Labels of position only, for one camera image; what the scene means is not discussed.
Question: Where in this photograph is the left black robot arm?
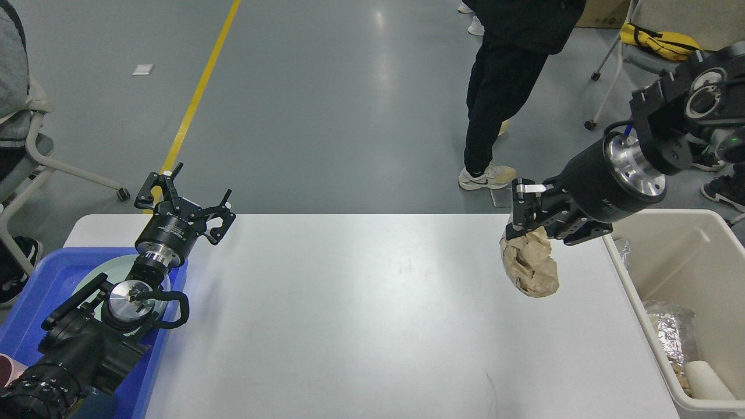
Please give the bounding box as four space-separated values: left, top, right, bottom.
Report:
2 164 235 418

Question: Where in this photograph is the left floor plate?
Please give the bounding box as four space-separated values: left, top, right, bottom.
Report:
490 187 513 208

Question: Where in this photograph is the blue plastic tray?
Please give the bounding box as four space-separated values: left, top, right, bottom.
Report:
2 248 186 418

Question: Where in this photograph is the person with white shoes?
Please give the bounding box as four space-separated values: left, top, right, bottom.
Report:
457 1 486 37

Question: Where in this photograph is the seated person grey sweater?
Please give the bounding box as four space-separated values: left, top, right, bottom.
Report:
1 1 30 308

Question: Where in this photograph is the person with black sneakers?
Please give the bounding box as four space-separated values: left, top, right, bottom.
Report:
689 141 744 212

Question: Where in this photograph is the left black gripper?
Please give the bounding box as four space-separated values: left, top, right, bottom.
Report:
133 162 236 274

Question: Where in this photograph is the yellow bag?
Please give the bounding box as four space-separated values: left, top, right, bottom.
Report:
619 22 700 62

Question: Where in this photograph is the cardboard box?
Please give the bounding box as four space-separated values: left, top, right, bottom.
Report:
575 0 631 29

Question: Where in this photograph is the beige plastic bin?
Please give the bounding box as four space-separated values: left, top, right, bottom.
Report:
603 209 744 418

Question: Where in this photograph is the white paper cup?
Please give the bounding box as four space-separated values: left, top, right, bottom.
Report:
683 360 736 401

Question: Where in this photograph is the green plate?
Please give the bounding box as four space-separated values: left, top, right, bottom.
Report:
73 254 175 336

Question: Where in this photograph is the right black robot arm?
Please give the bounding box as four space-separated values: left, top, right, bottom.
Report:
505 42 744 245

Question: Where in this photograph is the left grey office chair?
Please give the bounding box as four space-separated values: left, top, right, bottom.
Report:
1 75 130 276

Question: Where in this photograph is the brown paper bag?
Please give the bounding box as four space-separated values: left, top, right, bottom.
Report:
500 226 559 298

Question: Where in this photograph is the person with beige sneakers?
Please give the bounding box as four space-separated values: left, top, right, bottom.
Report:
458 1 586 190

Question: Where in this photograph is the foil tray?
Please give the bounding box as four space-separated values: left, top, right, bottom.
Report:
613 237 631 270
642 300 701 366

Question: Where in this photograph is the pink mug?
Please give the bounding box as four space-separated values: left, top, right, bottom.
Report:
0 353 27 388

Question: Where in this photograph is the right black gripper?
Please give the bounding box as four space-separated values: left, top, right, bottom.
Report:
505 133 667 245

